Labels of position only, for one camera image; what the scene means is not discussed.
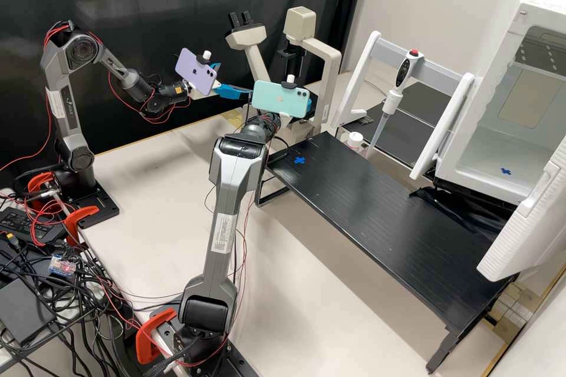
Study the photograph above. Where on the flat black box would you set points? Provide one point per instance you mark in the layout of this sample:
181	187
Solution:
22	310

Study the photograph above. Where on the white-capped bottle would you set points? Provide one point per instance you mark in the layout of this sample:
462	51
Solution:
355	138

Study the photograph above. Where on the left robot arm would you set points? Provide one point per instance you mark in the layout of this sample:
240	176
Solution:
66	103

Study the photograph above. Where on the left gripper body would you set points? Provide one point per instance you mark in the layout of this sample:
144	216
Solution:
208	90

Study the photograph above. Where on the long black platform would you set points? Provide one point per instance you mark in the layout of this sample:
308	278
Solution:
376	200

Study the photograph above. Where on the white incubator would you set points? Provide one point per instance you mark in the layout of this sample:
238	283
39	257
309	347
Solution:
486	85

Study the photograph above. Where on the left wrist camera phone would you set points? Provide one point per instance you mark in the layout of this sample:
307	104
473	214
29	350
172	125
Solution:
192	67

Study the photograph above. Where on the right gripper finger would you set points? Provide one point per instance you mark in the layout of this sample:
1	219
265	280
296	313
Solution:
309	105

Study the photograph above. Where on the white pipette stand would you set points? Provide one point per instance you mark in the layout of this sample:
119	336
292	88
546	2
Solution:
442	129

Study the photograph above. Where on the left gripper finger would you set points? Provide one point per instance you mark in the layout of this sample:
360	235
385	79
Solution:
215	70
234	92

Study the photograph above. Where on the small circuit board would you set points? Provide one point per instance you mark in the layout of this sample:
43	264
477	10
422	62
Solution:
62	263

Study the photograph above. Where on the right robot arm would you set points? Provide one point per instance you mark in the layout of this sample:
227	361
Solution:
230	200

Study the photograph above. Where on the right wrist camera phone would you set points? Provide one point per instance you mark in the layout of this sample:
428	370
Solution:
278	98

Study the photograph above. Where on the orange clamp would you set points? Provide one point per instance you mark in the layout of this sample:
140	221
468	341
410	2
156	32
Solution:
40	182
82	215
150	333

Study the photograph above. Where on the pipette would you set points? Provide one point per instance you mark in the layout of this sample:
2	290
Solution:
404	72

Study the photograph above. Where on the wrist camera phone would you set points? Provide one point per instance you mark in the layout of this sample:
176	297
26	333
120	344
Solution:
278	98
192	67

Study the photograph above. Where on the incubator door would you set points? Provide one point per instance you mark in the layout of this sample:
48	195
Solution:
522	235

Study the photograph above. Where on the black power adapter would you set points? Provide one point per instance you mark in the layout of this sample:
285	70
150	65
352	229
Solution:
26	224

